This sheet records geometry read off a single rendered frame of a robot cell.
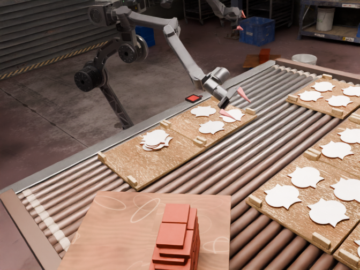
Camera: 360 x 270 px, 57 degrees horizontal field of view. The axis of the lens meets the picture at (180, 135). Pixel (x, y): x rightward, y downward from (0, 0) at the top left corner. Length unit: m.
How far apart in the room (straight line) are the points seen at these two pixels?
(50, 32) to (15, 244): 4.36
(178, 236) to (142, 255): 0.23
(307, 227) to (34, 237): 0.98
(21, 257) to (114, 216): 1.60
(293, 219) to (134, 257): 0.58
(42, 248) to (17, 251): 1.46
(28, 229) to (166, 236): 0.69
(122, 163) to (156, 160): 0.16
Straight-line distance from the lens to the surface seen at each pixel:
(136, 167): 1.56
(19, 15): 6.24
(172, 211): 0.92
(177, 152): 1.61
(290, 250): 1.22
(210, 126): 1.78
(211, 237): 1.08
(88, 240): 1.15
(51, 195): 1.58
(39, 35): 6.39
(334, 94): 2.18
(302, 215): 1.31
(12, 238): 2.90
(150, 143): 1.65
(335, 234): 1.28
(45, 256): 1.29
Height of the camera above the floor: 1.86
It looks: 32 degrees down
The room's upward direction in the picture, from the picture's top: 6 degrees counter-clockwise
